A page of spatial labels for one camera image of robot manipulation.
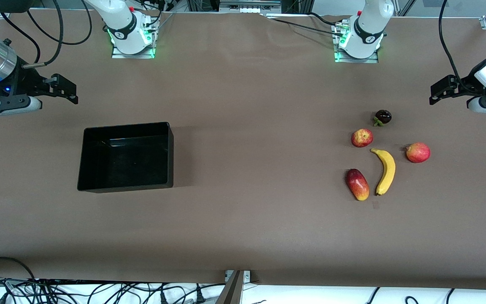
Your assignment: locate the thick black gripper cable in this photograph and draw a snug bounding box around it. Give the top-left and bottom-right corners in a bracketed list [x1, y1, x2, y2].
[22, 0, 64, 69]
[438, 0, 482, 93]

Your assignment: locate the black plastic box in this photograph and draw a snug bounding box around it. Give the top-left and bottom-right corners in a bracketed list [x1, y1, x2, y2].
[77, 122, 174, 194]

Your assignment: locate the yellow banana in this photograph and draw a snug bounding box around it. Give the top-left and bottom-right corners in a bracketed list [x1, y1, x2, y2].
[370, 148, 396, 196]

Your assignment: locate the red apple right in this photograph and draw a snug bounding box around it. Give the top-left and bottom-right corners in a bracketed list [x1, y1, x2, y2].
[404, 142, 431, 163]

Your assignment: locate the metal table edge bracket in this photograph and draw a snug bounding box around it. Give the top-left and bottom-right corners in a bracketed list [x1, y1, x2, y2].
[225, 270, 251, 282]

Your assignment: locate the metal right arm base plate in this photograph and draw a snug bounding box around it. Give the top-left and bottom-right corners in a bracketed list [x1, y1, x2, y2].
[111, 42, 156, 59]

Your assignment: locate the thin black cable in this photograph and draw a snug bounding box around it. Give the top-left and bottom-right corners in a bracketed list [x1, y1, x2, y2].
[0, 12, 41, 65]

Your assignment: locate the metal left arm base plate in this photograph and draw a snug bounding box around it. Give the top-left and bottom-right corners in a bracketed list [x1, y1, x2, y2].
[334, 50, 379, 64]

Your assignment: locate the dark aluminium post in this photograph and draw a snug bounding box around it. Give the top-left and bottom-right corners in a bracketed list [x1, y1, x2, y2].
[216, 270, 243, 304]

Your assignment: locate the white power strip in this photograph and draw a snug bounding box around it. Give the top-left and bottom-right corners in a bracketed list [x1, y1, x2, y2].
[219, 0, 281, 14]

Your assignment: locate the red yellow apple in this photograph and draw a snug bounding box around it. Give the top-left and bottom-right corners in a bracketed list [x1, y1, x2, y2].
[351, 128, 374, 148]

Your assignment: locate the dark purple mangosteen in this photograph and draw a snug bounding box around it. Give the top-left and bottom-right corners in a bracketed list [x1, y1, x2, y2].
[373, 109, 392, 127]

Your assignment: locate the black base cable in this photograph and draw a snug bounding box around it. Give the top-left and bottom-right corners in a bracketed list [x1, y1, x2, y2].
[306, 12, 338, 26]
[264, 16, 340, 35]

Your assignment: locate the red yellow mango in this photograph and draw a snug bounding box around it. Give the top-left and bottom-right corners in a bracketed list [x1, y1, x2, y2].
[345, 168, 370, 201]

